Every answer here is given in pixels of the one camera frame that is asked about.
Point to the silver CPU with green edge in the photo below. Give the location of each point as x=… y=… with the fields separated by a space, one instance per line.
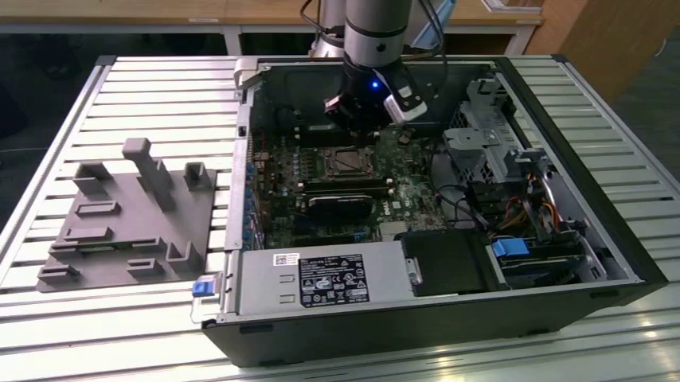
x=350 y=161

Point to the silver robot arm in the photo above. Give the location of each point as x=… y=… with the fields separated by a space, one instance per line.
x=376 y=24

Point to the black RAM slot bank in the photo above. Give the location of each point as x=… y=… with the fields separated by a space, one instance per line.
x=344 y=188
x=312 y=137

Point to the green motherboard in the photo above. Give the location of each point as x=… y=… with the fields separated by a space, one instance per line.
x=414 y=191

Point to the grey metal drive cage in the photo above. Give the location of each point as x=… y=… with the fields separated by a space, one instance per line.
x=478 y=151

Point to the black graphics card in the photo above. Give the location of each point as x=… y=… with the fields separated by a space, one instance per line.
x=339 y=205

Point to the silver chipset heatsink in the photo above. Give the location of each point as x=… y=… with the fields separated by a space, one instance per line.
x=394 y=230

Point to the clear plastic tray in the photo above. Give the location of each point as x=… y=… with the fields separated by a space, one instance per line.
x=509 y=5

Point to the black plastic shroud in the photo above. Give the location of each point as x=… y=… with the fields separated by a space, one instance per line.
x=446 y=262

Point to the hard disk in blue carrier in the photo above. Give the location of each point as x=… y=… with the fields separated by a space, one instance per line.
x=509 y=248

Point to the grey power supply unit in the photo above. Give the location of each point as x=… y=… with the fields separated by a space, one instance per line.
x=265 y=274

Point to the wooden cabinet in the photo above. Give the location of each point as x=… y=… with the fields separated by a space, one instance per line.
x=610 y=40

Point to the grey parts rack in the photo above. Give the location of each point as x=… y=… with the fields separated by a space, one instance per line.
x=132 y=223

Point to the blue case latch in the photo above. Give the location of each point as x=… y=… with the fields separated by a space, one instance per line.
x=204 y=288

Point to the black open PC case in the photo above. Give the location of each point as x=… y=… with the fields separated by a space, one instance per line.
x=371 y=338

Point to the green RAM stick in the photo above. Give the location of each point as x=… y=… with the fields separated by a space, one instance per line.
x=105 y=249

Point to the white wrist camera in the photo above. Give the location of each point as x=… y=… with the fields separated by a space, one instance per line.
x=406 y=103

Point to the wooden desk with white frame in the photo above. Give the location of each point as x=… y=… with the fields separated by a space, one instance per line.
x=158 y=10

